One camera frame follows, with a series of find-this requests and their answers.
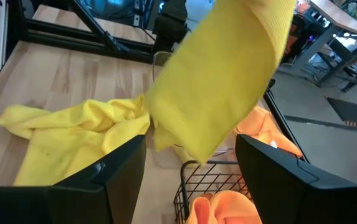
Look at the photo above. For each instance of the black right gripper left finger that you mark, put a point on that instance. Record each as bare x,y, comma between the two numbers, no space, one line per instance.
88,199

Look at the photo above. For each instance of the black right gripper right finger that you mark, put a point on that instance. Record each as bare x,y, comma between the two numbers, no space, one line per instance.
290,193

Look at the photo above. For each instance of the yellow microfiber towel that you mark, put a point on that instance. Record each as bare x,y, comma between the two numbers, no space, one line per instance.
215,77
66,137

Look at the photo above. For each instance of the orange microfiber towel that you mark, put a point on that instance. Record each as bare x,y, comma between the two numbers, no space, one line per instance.
225,208
259,124

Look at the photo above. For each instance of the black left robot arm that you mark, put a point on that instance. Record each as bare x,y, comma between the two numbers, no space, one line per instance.
170,28

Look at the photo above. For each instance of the wooden desk with grey legs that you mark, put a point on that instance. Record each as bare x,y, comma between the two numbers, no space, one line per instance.
337,15

